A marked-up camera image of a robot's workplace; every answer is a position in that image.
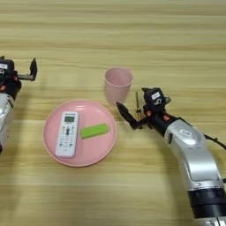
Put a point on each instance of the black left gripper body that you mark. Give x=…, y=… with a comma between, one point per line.
x=10, y=85

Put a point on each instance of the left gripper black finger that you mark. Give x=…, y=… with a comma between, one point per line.
x=33, y=69

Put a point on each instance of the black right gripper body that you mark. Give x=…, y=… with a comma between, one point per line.
x=157, y=120

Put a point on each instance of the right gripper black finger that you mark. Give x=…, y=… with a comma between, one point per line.
x=146, y=89
x=126, y=114

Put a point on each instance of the pink plastic cup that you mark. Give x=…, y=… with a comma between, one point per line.
x=117, y=91

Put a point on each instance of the green rectangular block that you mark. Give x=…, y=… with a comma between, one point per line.
x=94, y=131

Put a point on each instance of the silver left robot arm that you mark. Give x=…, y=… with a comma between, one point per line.
x=5, y=117

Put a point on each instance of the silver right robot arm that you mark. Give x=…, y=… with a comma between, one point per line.
x=197, y=159

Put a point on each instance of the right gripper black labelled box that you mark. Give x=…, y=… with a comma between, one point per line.
x=154, y=98

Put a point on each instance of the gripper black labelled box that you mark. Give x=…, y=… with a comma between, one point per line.
x=154, y=98
x=6, y=66

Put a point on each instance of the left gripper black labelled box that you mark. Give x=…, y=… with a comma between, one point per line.
x=6, y=66

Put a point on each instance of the pink round plate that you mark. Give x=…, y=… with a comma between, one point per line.
x=94, y=150

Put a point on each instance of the white remote control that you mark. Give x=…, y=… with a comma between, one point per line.
x=67, y=135

